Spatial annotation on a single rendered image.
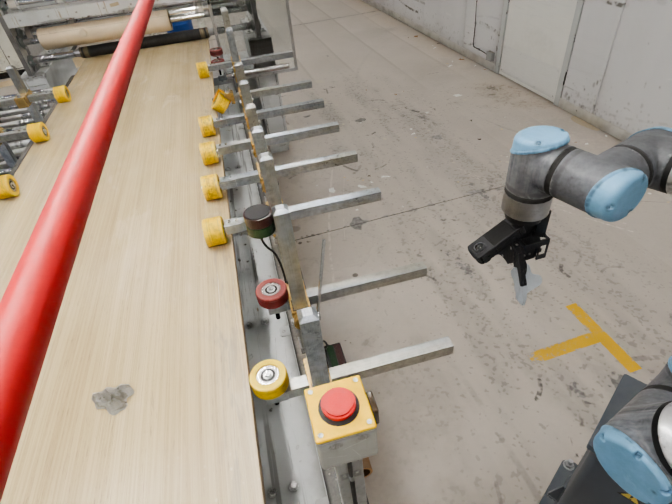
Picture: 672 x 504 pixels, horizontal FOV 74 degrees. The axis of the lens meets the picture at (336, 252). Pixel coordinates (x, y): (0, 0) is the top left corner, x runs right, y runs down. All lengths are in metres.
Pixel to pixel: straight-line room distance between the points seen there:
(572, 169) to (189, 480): 0.84
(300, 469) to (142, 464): 0.39
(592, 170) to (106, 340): 1.06
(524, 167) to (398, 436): 1.28
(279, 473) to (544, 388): 1.26
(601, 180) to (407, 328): 1.52
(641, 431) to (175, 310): 1.02
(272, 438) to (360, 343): 1.01
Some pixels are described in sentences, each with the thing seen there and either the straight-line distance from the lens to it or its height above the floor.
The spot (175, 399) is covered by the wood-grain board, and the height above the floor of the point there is 0.90.
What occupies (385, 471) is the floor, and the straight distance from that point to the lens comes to 1.84.
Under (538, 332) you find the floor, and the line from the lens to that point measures 2.28.
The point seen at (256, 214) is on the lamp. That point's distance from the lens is 0.93.
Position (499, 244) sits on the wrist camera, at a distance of 0.95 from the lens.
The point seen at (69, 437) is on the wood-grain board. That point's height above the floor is 0.90.
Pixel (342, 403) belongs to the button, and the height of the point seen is 1.23.
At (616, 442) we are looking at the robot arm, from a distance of 1.04.
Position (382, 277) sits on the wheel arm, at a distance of 1.19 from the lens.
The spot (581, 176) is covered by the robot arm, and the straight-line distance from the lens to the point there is 0.83.
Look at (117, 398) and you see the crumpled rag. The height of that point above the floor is 0.91.
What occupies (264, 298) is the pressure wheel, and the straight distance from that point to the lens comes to 1.12.
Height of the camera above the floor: 1.69
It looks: 40 degrees down
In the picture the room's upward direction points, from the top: 7 degrees counter-clockwise
